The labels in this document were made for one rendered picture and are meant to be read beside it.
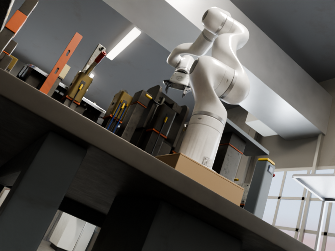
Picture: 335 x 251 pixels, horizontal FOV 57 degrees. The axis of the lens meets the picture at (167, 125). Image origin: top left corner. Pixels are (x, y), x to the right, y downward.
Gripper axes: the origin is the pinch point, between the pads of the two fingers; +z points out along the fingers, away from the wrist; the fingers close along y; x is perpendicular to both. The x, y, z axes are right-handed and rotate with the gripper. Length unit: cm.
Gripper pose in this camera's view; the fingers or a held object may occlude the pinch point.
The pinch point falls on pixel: (175, 92)
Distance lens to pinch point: 165.5
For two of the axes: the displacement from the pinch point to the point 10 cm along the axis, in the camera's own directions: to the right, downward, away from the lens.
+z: -2.6, 6.9, -6.8
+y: 9.6, 2.5, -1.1
